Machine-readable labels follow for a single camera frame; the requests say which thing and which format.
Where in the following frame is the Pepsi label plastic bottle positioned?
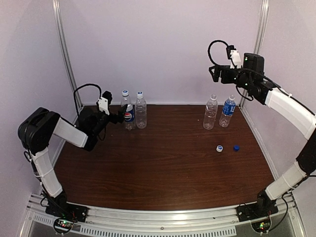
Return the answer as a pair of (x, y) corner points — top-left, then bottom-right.
(121, 90), (136, 131)

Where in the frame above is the clear plastic bottle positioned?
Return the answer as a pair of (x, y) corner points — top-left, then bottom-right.
(135, 91), (147, 129)

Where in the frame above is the blue label plastic bottle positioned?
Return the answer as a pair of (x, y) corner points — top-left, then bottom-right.
(219, 94), (236, 127)

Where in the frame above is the clear bottle white cap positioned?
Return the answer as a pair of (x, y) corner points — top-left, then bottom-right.
(203, 94), (218, 130)

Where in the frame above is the blue bottle cap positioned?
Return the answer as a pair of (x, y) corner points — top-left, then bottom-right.
(233, 145), (240, 152)

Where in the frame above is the white Pocari Sweat cap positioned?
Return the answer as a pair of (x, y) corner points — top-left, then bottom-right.
(216, 145), (223, 153)

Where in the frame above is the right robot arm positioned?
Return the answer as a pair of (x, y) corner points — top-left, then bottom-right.
(209, 50), (316, 221)

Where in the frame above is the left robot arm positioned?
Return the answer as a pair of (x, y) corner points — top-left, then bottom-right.
(18, 105), (127, 213)

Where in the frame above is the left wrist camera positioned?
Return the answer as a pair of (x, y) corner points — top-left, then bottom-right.
(97, 91), (113, 116)

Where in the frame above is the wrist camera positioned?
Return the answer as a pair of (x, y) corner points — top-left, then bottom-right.
(97, 91), (113, 116)
(226, 45), (242, 69)

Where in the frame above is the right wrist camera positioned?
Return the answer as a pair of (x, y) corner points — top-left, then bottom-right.
(226, 45), (242, 69)

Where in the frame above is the right camera cable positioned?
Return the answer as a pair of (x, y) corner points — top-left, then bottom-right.
(207, 39), (252, 101)

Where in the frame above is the camera cable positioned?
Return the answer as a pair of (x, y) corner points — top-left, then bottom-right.
(207, 39), (252, 101)
(73, 83), (103, 117)

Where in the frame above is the left camera cable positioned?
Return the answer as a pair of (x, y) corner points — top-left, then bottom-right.
(73, 83), (103, 117)

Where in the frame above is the right aluminium frame post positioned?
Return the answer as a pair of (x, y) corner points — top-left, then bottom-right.
(238, 0), (270, 111)

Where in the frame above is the aluminium frame post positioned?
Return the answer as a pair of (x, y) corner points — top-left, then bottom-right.
(238, 0), (270, 111)
(51, 0), (83, 109)

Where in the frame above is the front aluminium rail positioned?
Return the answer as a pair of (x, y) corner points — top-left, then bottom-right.
(17, 194), (306, 237)

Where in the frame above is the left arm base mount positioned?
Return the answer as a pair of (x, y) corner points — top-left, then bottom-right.
(40, 197), (88, 236)

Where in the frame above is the left aluminium frame post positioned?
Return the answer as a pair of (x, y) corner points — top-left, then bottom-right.
(51, 0), (83, 109)

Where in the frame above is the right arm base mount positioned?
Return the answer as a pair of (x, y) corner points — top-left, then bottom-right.
(236, 203), (278, 234)

